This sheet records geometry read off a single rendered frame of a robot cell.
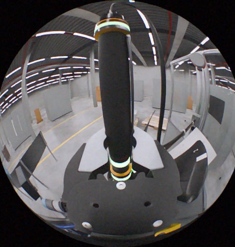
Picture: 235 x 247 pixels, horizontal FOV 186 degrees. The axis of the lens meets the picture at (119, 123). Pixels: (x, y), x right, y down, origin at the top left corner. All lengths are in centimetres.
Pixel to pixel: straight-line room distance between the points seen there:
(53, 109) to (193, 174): 625
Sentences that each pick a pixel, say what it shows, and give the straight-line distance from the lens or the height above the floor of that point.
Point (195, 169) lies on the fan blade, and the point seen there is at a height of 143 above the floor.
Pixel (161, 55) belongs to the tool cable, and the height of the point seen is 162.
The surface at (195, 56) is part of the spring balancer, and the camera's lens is 81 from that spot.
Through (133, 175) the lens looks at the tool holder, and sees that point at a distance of 21.
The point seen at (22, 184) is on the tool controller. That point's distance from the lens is 72.
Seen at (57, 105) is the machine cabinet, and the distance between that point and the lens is 628.
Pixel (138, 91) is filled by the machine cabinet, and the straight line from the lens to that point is 730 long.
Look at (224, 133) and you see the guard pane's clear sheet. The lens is 74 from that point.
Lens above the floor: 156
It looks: 27 degrees down
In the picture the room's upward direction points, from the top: 3 degrees counter-clockwise
